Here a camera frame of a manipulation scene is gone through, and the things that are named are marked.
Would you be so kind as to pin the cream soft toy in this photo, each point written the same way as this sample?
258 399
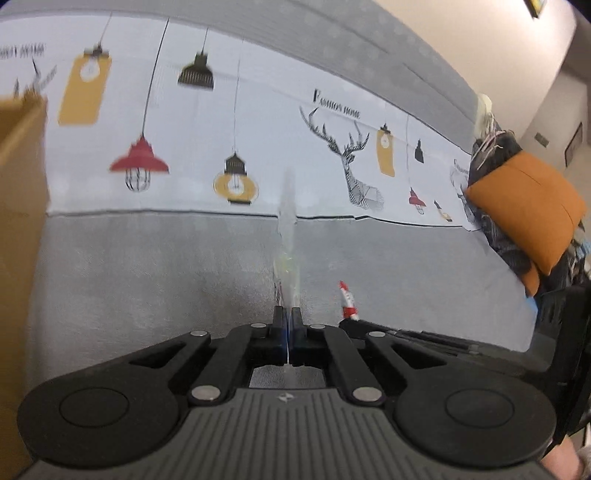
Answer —
485 115

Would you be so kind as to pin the grey printed bed sheet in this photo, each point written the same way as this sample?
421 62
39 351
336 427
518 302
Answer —
184 258

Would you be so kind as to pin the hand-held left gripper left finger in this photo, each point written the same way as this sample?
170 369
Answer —
280 341

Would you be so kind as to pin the dark wall picture frame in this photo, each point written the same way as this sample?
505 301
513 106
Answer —
574 144

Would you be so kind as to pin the person's right forearm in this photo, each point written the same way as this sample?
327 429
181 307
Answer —
561 461

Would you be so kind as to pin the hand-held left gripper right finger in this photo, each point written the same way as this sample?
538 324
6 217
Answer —
296 341

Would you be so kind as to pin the brown cardboard box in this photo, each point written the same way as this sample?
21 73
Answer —
21 277

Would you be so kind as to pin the wall switch plate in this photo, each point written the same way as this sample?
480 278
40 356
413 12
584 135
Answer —
542 140

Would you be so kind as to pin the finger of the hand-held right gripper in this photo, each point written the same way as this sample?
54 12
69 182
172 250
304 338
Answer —
415 339

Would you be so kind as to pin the orange pillow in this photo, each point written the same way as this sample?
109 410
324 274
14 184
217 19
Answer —
521 207

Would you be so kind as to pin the colourful wall picture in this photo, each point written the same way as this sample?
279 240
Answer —
535 7

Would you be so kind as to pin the red and white snack stick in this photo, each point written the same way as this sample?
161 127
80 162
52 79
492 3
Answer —
347 300

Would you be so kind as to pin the clear plastic snack packet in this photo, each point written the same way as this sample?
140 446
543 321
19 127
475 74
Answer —
288 249

